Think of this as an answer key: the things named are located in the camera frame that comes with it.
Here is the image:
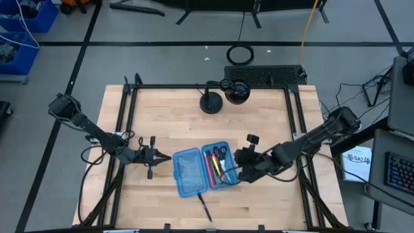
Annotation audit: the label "coiled black cable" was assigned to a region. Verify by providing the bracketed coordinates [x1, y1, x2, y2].
[226, 44, 255, 66]

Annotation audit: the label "black desk lamp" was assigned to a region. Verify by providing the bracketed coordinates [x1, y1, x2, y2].
[199, 78, 252, 115]

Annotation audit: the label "blue plastic supply box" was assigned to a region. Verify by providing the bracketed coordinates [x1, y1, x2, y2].
[172, 140, 241, 198]

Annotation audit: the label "pink pencil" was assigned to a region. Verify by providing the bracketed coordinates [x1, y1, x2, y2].
[202, 151, 215, 189]

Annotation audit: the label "black perforated panel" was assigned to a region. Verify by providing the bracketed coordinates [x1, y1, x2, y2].
[223, 64, 307, 87]

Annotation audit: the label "white printed paper sheet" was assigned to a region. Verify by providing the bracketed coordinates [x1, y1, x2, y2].
[341, 145, 373, 183]

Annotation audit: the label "black-handled scissors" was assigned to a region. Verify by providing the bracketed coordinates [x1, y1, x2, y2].
[213, 145, 233, 184]

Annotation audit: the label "black computer keyboard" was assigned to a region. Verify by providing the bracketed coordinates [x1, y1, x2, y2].
[384, 151, 414, 195]

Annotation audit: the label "black pen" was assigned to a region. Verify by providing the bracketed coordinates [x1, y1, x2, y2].
[197, 193, 213, 223]

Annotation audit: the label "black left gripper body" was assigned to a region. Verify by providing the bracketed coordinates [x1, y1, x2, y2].
[135, 136, 157, 180]

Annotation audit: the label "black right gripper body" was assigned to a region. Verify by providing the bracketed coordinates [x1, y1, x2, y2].
[234, 134, 260, 183]

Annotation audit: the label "yellow hanging cable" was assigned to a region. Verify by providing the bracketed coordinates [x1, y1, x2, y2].
[298, 0, 320, 65]

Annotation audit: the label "black partition screen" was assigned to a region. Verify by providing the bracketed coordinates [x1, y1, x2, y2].
[174, 0, 330, 29]

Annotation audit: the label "grey desk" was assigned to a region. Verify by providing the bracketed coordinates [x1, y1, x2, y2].
[387, 55, 414, 137]
[368, 128, 414, 216]

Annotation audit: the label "black metal floor bar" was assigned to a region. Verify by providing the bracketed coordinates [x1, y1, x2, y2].
[109, 2, 166, 17]

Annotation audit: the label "blue storage bin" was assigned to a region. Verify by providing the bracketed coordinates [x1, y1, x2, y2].
[0, 0, 59, 33]
[0, 31, 40, 76]

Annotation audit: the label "pink pen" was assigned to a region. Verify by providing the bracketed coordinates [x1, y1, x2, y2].
[209, 154, 218, 182]

